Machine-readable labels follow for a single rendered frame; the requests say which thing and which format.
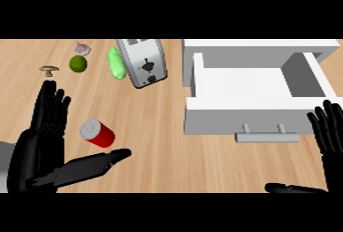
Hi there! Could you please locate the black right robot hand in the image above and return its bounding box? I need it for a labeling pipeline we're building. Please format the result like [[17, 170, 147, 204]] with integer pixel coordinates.
[[265, 100, 343, 194]]

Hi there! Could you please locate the white open drawer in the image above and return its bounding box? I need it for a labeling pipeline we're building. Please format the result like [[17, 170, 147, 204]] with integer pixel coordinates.
[[184, 52, 343, 136]]

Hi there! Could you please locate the light green vegetable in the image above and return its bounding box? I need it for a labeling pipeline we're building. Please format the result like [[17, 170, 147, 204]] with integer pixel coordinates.
[[105, 45, 129, 81]]

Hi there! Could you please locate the white cabinet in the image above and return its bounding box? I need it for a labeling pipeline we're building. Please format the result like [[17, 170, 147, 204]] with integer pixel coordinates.
[[181, 39, 342, 88]]

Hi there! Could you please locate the red can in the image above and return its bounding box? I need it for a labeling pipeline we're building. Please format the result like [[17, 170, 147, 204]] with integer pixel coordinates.
[[79, 119, 117, 149]]

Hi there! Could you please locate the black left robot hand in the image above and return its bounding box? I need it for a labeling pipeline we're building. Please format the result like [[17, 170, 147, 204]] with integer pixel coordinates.
[[8, 80, 133, 194]]

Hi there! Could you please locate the garlic bulb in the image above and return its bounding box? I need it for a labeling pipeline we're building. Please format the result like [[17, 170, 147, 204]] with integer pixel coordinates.
[[74, 41, 93, 57]]

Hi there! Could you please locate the green lime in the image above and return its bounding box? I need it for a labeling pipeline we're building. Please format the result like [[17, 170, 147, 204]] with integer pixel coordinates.
[[68, 54, 89, 73]]

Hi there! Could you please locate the grey drawer handle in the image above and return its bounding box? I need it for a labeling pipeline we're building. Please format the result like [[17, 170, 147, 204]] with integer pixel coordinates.
[[235, 123, 300, 143]]

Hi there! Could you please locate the brown mushroom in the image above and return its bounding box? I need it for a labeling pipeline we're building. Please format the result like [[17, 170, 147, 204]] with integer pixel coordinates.
[[39, 65, 61, 78]]

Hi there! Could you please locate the silver toaster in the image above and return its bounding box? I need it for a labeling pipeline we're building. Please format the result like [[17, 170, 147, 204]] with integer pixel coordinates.
[[116, 39, 169, 90]]

